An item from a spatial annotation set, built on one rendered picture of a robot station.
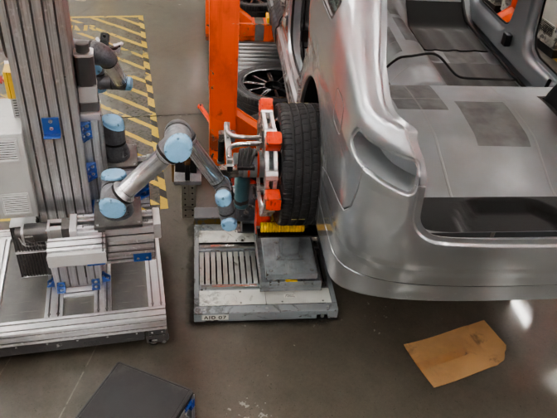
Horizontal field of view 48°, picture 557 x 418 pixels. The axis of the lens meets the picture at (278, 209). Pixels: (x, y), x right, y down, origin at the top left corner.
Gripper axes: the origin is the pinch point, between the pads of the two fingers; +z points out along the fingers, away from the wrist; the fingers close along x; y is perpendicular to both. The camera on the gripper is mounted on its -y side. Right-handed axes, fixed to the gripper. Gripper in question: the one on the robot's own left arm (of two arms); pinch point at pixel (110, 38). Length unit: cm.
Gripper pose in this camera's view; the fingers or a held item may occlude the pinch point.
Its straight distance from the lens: 386.2
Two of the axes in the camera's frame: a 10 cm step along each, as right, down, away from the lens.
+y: -2.0, 7.7, 6.0
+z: 0.4, -6.1, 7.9
